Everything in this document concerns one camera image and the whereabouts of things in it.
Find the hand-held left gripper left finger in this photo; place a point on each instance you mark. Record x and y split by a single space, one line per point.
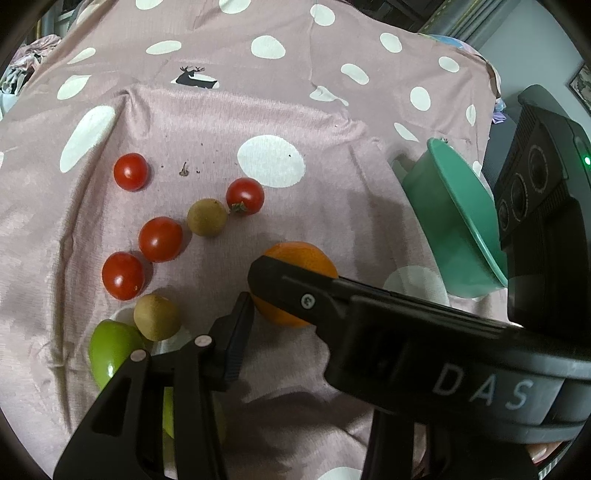
231 341

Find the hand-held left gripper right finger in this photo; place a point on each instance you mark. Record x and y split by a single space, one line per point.
397 452

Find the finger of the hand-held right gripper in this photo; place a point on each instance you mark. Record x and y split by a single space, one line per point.
286 286

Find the orange tangerine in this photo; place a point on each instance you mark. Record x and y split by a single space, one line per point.
302 259

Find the small yellow-green fruit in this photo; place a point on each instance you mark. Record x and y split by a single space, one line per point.
169 413

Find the large green apple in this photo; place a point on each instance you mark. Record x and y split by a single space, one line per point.
111 353

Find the green plastic bowl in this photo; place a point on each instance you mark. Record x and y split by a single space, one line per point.
438 221

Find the person's right hand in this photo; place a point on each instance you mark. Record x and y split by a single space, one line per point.
545 452

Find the brown longan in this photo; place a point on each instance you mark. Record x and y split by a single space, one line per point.
207 217
156 316

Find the red cherry tomato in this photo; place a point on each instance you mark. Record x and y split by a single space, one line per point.
123 275
131 171
244 194
160 239

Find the pink dotted blanket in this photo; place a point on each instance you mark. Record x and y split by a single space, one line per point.
351 184

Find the small dry stem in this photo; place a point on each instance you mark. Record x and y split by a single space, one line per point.
184 170

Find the light blue cloth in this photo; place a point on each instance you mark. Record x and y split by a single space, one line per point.
455 42

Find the framed picture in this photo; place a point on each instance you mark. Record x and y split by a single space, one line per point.
582 87

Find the grey panelled cabinet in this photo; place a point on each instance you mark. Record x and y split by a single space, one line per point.
471 21

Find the pile of pink clothes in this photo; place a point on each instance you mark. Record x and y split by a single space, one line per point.
27 64

